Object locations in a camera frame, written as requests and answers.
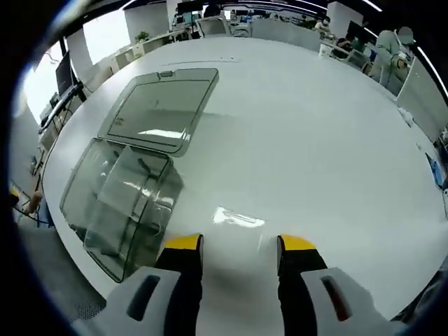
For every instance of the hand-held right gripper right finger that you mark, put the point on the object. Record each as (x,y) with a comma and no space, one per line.
(297,266)

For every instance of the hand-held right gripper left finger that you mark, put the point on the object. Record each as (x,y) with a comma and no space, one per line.
(182,276)

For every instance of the grey transparent guide fixture box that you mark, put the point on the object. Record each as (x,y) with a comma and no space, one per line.
(157,105)

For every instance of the grey mesh office chair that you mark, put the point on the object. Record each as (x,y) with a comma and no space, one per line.
(59,273)

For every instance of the blue packet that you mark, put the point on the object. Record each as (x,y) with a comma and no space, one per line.
(437,173)

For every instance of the crumpled white tissue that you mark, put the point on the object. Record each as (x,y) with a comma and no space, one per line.
(407,115)

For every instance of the white partition panel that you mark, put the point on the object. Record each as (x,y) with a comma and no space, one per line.
(420,101)

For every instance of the white cup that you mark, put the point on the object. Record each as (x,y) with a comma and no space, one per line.
(323,49)

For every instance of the long white desk screen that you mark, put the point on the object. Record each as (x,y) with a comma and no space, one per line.
(285,35)

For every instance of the black computer monitor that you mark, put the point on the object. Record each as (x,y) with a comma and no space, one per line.
(64,75)

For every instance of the green potted plant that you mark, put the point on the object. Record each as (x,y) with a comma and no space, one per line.
(141,36)
(309,24)

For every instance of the white mesh office chair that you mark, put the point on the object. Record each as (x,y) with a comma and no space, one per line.
(213,27)

